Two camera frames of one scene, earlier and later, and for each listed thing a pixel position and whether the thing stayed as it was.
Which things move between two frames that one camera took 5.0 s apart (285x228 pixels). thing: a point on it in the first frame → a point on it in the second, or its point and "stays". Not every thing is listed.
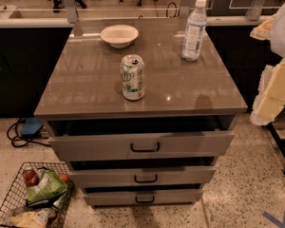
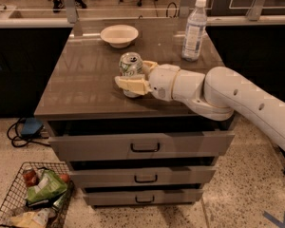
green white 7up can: x=132 y=73 stays
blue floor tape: x=281 y=224 stays
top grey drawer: x=83 y=146 stays
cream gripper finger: x=263 y=29 → x=161 y=81
